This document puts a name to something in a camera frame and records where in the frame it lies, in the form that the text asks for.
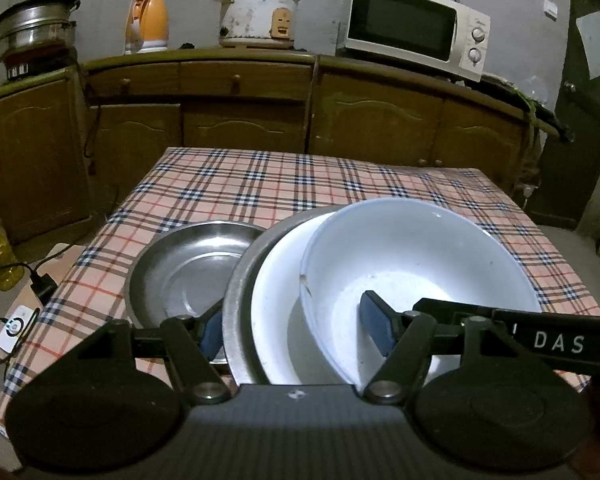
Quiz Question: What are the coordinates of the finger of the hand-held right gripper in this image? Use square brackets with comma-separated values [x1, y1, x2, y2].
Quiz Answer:
[412, 298, 497, 327]

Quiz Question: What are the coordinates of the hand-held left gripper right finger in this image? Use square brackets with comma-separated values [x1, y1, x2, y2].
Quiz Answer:
[359, 291, 556, 406]

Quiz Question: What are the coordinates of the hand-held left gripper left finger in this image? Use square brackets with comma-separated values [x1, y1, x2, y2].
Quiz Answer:
[77, 307, 232, 406]

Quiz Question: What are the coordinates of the steel bowl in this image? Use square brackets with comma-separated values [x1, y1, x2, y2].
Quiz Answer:
[221, 204, 342, 386]

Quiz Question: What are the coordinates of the deep white bowl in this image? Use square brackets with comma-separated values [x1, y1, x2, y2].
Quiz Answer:
[298, 197, 544, 386]

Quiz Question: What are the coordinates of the round steel plate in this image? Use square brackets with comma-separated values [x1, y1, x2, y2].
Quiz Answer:
[126, 219, 270, 331]

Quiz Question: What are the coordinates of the shallow white bowl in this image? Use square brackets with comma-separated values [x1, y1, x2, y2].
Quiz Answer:
[250, 212, 367, 386]

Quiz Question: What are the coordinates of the plaid tablecloth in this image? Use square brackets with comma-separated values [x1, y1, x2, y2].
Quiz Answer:
[0, 147, 600, 472]

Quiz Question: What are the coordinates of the light wooden board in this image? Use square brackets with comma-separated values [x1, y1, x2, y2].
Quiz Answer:
[0, 242, 89, 367]

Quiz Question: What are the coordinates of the black charger plug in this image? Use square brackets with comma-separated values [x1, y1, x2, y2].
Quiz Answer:
[29, 272, 59, 305]

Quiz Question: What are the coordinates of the dark green door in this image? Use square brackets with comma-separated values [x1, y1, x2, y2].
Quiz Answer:
[524, 0, 600, 233]

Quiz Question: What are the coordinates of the small white device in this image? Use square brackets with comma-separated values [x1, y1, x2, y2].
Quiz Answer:
[0, 304, 39, 357]

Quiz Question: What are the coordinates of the wooden kitchen cabinet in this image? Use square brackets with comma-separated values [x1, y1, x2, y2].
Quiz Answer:
[0, 52, 577, 247]

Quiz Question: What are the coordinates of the white microwave oven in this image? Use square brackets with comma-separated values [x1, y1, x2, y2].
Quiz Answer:
[335, 0, 492, 84]

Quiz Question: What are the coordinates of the white paper sheet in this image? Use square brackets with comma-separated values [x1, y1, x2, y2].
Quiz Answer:
[574, 11, 600, 81]

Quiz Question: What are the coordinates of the orange electric kettle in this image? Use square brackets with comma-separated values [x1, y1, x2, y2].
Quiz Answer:
[124, 0, 171, 55]

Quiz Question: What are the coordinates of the white rice cooker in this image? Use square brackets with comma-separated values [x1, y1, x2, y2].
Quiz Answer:
[214, 0, 302, 52]

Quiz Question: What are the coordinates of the small cooking stove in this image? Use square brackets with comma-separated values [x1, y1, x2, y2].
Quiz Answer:
[2, 54, 76, 82]

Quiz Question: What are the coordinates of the steel steamer pot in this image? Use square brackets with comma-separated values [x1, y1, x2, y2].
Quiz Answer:
[0, 0, 82, 64]

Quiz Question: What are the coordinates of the black charger cable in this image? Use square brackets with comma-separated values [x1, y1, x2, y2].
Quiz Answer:
[0, 259, 37, 288]

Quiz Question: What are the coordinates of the black hanging cable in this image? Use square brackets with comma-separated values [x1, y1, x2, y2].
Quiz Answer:
[82, 89, 104, 177]

